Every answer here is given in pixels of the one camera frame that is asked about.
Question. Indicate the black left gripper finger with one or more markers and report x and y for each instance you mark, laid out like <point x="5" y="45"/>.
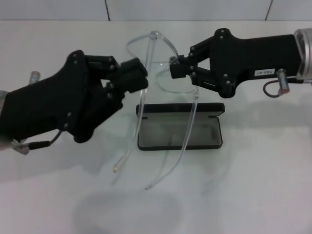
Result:
<point x="136" y="84"/>
<point x="132" y="68"/>

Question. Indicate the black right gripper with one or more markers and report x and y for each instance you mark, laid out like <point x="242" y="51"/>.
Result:
<point x="243" y="56"/>

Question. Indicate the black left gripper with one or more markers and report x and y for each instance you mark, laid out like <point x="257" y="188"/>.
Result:
<point x="48" y="104"/>

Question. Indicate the black glasses case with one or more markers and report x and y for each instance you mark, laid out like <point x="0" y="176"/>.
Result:
<point x="207" y="136"/>

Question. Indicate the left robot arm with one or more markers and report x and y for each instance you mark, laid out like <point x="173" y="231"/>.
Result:
<point x="2" y="102"/>

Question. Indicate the right gripper metal connector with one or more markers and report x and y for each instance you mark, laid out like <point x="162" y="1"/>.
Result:
<point x="284" y="83"/>

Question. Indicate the left gripper metal connector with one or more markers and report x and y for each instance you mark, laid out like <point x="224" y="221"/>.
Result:
<point x="34" y="76"/>

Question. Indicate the clear transparent glasses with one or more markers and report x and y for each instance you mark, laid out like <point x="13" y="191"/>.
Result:
<point x="153" y="36"/>

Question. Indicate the gripper metal connector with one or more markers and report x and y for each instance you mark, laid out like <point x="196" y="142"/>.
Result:
<point x="284" y="83"/>
<point x="34" y="76"/>

